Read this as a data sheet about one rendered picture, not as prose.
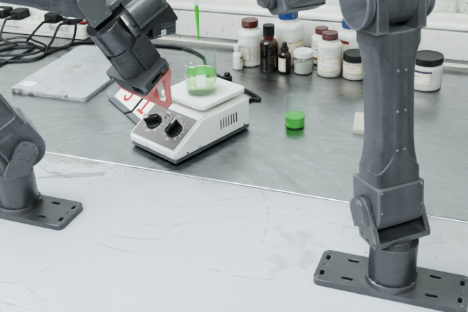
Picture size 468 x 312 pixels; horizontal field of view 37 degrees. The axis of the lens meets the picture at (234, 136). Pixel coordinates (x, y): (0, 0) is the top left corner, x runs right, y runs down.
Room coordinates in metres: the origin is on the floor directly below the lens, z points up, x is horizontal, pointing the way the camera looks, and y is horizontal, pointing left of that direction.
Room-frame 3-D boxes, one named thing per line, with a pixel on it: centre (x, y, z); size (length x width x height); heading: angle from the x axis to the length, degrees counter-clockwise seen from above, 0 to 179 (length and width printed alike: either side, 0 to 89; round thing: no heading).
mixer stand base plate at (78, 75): (1.56, 0.36, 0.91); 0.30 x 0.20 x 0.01; 158
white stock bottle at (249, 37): (1.58, -0.05, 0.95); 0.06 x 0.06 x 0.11
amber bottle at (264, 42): (1.53, -0.09, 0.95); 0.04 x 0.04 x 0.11
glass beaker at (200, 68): (1.21, 0.06, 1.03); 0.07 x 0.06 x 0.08; 46
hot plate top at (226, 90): (1.22, 0.06, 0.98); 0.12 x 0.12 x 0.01; 45
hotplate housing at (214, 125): (1.21, 0.07, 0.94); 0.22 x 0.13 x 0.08; 135
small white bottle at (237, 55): (1.54, -0.02, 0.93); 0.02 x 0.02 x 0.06
